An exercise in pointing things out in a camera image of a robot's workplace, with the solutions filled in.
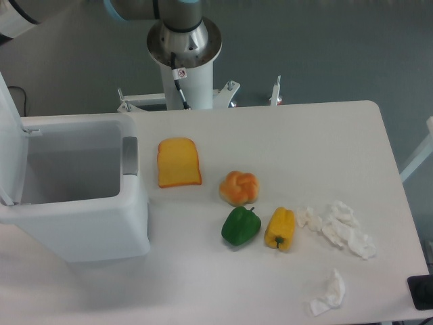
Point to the orange toast slice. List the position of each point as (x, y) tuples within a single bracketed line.
[(178, 163)]

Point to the yellow bell pepper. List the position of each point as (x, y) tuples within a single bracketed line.
[(280, 230)]

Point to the white trash can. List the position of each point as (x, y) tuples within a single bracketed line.
[(83, 195)]

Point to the round knotted bread roll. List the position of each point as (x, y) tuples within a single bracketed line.
[(239, 188)]

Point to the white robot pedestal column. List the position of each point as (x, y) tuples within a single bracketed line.
[(186, 63)]

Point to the large crumpled white tissue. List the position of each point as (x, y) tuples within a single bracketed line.
[(342, 228)]

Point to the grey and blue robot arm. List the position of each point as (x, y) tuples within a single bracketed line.
[(18, 17)]

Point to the white trash can lid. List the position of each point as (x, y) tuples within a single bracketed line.
[(14, 149)]

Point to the black device at table edge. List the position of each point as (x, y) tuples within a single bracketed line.
[(420, 288)]

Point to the crumpled white tissue near edge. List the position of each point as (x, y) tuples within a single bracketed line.
[(332, 297)]

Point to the small crumpled white tissue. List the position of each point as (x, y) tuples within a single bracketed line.
[(306, 216)]

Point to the white table leg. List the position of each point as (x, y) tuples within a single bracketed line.
[(419, 155)]

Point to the green bell pepper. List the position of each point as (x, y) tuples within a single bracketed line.
[(240, 226)]

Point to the white metal base frame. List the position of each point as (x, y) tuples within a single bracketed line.
[(222, 98)]

